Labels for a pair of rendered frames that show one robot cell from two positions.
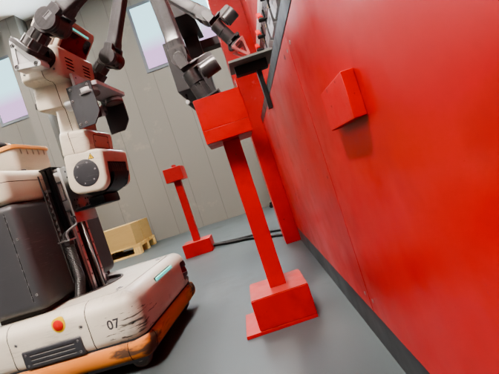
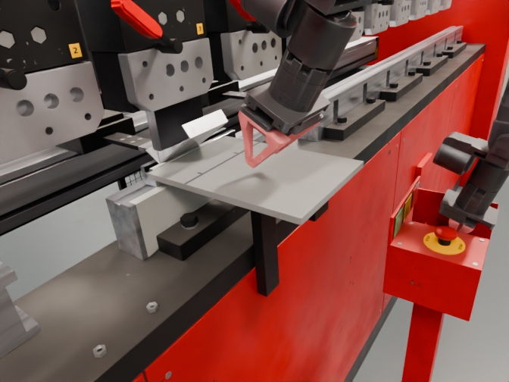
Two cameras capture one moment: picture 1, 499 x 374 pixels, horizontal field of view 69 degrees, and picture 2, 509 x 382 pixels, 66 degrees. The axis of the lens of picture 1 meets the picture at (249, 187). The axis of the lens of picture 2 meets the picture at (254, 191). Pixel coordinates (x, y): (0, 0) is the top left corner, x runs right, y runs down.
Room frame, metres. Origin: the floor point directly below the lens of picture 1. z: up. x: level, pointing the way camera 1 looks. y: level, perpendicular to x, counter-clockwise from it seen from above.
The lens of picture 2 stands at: (2.04, 0.11, 1.23)
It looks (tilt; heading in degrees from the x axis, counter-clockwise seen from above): 27 degrees down; 217
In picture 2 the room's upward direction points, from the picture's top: 5 degrees counter-clockwise
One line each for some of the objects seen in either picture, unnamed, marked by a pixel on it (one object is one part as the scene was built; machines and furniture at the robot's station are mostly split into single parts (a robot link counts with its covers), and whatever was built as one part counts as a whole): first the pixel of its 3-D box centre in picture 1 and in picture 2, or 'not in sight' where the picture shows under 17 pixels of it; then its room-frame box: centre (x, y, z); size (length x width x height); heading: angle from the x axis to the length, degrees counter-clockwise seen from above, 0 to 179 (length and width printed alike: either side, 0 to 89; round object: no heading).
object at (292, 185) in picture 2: (258, 59); (254, 170); (1.62, -0.21, 1.00); 0.26 x 0.18 x 0.01; 89
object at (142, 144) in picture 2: not in sight; (115, 133); (1.63, -0.52, 1.01); 0.26 x 0.12 x 0.05; 89
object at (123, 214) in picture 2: not in sight; (210, 179); (1.57, -0.36, 0.92); 0.39 x 0.06 x 0.10; 179
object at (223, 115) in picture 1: (223, 116); (441, 242); (1.31, 0.01, 0.75); 0.20 x 0.16 x 0.18; 1
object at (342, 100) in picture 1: (341, 103); (423, 168); (0.60, -0.18, 0.59); 0.15 x 0.02 x 0.07; 179
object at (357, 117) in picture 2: not in sight; (357, 117); (1.02, -0.29, 0.89); 0.30 x 0.05 x 0.03; 179
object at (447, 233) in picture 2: not in sight; (444, 237); (1.35, 0.02, 0.79); 0.04 x 0.04 x 0.04
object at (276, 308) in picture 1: (275, 301); not in sight; (1.31, 0.04, 0.06); 0.25 x 0.20 x 0.12; 91
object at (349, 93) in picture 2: not in sight; (409, 62); (0.36, -0.34, 0.92); 1.68 x 0.06 x 0.10; 179
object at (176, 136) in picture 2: not in sight; (177, 124); (1.62, -0.36, 1.05); 0.10 x 0.02 x 0.10; 179
